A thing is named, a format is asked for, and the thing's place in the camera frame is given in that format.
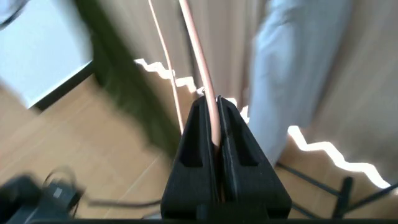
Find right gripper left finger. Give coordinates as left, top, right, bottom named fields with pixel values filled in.
left=160, top=96, right=219, bottom=220

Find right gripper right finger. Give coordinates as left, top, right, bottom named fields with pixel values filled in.
left=216, top=95, right=292, bottom=219

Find pink clothes hanger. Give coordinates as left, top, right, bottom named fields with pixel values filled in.
left=147, top=0, right=222, bottom=147

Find green shirt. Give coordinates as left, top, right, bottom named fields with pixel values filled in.
left=74, top=0, right=183, bottom=158

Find pale grey shorts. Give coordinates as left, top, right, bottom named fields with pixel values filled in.
left=248, top=0, right=354, bottom=167

